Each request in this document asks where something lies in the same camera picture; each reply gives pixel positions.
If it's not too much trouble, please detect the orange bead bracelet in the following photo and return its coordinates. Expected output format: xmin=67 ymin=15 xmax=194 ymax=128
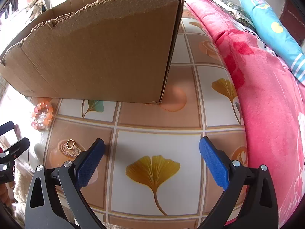
xmin=30 ymin=101 xmax=54 ymax=132

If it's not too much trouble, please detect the brown cardboard box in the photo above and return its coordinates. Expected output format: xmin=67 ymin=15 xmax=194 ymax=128
xmin=1 ymin=0 xmax=184 ymax=103

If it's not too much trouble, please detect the pink floral quilt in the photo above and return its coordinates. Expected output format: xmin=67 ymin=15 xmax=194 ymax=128
xmin=186 ymin=0 xmax=304 ymax=226

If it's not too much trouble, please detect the dark red door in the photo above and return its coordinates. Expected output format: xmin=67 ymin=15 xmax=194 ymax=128
xmin=280 ymin=0 xmax=305 ymax=46

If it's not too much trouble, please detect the light blue pillow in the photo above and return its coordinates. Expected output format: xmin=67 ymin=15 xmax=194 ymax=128
xmin=239 ymin=0 xmax=305 ymax=84

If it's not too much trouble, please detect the cream fleece blanket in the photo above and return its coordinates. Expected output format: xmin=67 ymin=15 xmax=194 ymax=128
xmin=1 ymin=149 xmax=66 ymax=228

